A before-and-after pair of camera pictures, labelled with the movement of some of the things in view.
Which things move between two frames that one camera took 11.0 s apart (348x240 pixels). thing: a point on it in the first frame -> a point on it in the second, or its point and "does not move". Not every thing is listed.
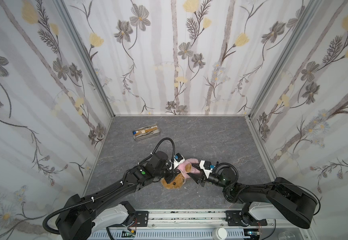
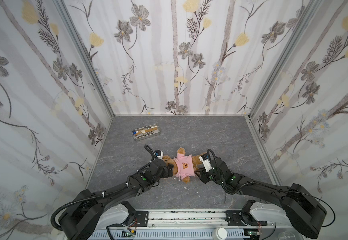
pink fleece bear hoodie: x=186 y=166 does not move
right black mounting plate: x=238 y=218 does not move
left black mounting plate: x=142 y=218 does not move
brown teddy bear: x=179 y=181 -> x=196 y=160
